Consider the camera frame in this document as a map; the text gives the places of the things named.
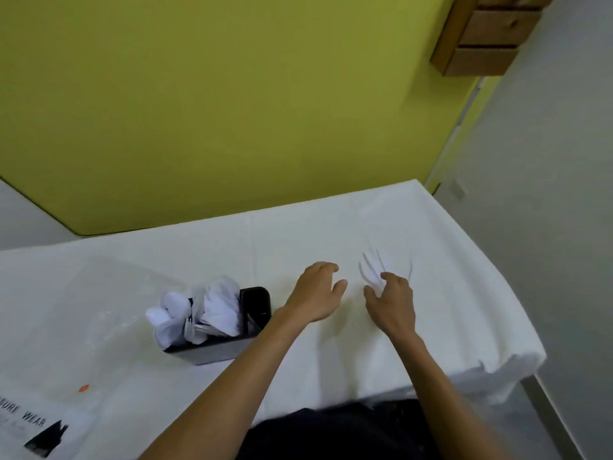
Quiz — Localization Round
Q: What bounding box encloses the person's left hand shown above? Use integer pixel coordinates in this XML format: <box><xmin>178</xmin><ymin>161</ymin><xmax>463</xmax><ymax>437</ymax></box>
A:
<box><xmin>283</xmin><ymin>262</ymin><xmax>349</xmax><ymax>325</ymax></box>

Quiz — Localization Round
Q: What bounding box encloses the person's right hand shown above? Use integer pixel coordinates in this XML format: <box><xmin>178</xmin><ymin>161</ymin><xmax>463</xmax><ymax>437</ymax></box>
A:
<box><xmin>363</xmin><ymin>271</ymin><xmax>418</xmax><ymax>337</ymax></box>

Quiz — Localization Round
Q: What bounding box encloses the person's left forearm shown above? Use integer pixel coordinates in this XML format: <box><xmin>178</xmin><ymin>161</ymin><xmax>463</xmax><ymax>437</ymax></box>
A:
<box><xmin>138</xmin><ymin>305</ymin><xmax>313</xmax><ymax>460</ymax></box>

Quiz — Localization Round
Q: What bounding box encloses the person's right forearm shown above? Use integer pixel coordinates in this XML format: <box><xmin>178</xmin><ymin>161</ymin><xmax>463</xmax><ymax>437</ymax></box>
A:
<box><xmin>387</xmin><ymin>328</ymin><xmax>514</xmax><ymax>460</ymax></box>

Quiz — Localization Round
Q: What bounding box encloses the white tablecloth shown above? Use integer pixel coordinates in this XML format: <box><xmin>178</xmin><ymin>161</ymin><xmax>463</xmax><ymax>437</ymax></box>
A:
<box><xmin>0</xmin><ymin>179</ymin><xmax>548</xmax><ymax>460</ymax></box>

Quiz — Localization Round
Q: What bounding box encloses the bunch of white plastic forks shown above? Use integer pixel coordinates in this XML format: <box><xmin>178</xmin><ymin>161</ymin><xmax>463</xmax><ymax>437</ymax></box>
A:
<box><xmin>185</xmin><ymin>276</ymin><xmax>244</xmax><ymax>344</ymax></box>

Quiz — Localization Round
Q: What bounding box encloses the black cutlery holder box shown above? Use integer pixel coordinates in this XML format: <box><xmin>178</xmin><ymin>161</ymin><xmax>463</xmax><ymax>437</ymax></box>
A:
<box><xmin>163</xmin><ymin>286</ymin><xmax>273</xmax><ymax>367</ymax></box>

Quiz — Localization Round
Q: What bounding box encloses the person's black clothing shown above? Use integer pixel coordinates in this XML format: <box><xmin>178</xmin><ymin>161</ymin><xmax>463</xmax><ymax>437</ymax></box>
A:
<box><xmin>236</xmin><ymin>399</ymin><xmax>442</xmax><ymax>460</ymax></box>

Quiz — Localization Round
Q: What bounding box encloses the bunch of white plastic spoons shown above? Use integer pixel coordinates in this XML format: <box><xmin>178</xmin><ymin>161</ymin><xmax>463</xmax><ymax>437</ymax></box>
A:
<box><xmin>146</xmin><ymin>291</ymin><xmax>193</xmax><ymax>350</ymax></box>

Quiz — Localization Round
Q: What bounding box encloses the clear plastic bag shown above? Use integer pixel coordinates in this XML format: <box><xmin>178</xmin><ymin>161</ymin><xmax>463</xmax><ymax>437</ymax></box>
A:
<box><xmin>0</xmin><ymin>256</ymin><xmax>194</xmax><ymax>460</ymax></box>

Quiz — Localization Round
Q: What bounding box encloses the wooden drawer cabinet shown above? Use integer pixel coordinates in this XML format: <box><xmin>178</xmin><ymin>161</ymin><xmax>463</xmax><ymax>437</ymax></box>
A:
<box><xmin>429</xmin><ymin>0</ymin><xmax>557</xmax><ymax>77</ymax></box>

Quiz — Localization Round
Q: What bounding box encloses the printed paper label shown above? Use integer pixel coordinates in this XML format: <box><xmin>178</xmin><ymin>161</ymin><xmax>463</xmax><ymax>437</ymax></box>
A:
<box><xmin>0</xmin><ymin>403</ymin><xmax>93</xmax><ymax>460</ymax></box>

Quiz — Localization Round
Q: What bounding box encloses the grey metal table frame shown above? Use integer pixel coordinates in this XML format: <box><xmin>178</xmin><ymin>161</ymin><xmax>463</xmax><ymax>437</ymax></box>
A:
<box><xmin>521</xmin><ymin>373</ymin><xmax>586</xmax><ymax>460</ymax></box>

